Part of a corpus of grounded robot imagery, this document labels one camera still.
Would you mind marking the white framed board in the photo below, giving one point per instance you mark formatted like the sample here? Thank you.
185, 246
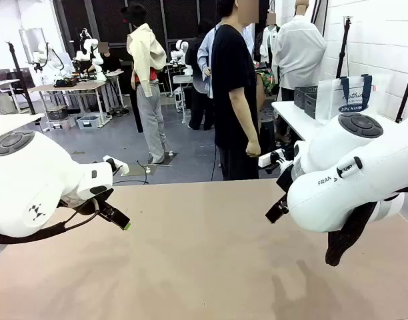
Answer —
32, 45

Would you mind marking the person's right hand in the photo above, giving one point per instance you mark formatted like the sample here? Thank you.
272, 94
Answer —
253, 149

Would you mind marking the mannequin in white shirt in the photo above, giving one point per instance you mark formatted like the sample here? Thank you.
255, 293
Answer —
299, 50

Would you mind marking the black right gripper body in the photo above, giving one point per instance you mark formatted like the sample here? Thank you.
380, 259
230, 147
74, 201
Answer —
285, 176

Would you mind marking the black leaning pole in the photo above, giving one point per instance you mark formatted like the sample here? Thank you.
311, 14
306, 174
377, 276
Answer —
407, 86

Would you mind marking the black camera tripod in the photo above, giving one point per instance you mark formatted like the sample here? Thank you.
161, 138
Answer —
20, 76

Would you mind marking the mannequin base plate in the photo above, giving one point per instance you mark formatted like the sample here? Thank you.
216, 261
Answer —
165, 159

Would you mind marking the colourful floral garment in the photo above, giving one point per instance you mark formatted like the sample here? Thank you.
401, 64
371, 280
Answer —
266, 80

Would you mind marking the wooden top work table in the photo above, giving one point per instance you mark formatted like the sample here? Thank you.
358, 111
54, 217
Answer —
67, 86

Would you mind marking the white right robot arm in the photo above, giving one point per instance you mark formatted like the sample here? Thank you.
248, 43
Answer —
350, 173

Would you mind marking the person in light blue shirt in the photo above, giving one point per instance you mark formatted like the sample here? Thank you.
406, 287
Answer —
204, 50

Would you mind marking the black light stand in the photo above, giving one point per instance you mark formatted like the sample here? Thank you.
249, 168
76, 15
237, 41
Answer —
344, 46

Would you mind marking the person in white green jacket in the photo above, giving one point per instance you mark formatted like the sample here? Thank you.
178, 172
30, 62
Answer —
269, 36

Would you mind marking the grey plastic mesh basket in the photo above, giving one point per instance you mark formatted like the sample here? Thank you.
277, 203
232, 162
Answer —
311, 105
304, 95

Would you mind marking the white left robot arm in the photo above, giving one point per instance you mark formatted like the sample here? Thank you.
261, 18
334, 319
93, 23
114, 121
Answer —
30, 180

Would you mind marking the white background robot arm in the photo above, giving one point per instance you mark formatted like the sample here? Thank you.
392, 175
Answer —
47, 55
89, 50
181, 53

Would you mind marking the seated person in black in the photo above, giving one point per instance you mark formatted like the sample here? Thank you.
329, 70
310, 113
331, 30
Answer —
109, 60

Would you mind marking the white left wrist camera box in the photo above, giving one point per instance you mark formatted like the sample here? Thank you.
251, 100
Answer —
119, 166

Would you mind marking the clear plastic floor box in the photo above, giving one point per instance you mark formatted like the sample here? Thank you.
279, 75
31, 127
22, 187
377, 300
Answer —
60, 124

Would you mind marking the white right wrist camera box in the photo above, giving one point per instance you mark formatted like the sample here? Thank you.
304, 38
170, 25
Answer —
267, 160

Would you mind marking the person in black T-shirt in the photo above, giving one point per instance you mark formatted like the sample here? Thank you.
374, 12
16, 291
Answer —
230, 66

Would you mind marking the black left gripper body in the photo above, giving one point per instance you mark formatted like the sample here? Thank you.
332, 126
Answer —
89, 207

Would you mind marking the mannequin cream jacket grey trousers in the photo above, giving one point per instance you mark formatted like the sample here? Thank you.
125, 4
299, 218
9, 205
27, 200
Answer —
147, 66

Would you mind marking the white table edge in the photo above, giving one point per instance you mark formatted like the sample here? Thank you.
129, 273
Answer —
10, 125

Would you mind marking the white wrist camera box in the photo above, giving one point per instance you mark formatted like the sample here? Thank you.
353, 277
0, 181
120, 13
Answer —
119, 166
267, 160

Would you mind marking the white side table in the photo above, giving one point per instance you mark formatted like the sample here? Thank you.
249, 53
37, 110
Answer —
294, 115

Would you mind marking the person's right forearm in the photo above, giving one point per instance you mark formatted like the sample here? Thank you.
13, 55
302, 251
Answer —
240, 113

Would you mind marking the light blue floor crate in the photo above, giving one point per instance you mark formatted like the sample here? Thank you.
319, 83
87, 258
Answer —
89, 122

